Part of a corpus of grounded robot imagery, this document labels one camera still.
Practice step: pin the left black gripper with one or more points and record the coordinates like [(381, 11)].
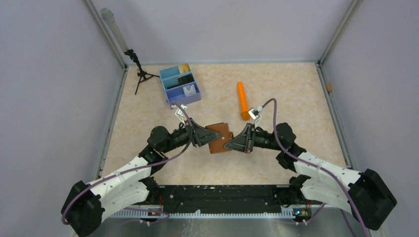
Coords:
[(201, 136)]

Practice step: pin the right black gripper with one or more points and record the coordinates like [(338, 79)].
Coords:
[(242, 141)]

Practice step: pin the brown leather card holder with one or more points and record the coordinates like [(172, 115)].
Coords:
[(225, 136)]

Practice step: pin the silver card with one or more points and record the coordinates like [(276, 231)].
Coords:
[(189, 90)]

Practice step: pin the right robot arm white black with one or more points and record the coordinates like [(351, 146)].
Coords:
[(363, 194)]

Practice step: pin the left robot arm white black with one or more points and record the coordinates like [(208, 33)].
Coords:
[(89, 204)]

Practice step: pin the black card in tray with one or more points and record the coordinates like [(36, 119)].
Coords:
[(182, 80)]

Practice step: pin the gold card in tray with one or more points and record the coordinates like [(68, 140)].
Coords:
[(184, 68)]

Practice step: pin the orange cylinder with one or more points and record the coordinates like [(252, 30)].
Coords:
[(242, 102)]

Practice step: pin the blue compartment tray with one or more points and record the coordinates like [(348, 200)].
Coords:
[(176, 95)]

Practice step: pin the small black tripod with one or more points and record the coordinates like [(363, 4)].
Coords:
[(142, 74)]

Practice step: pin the small tan block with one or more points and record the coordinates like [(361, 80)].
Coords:
[(328, 87)]

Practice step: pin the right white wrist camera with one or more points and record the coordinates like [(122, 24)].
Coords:
[(256, 114)]

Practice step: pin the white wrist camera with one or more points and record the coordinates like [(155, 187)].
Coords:
[(180, 112), (256, 114)]

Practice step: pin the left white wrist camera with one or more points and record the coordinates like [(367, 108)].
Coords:
[(180, 112)]

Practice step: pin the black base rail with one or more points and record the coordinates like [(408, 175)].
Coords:
[(224, 199)]

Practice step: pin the white cable duct strip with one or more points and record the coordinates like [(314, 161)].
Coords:
[(286, 213)]

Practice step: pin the grey tube on frame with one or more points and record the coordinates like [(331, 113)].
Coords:
[(108, 17)]

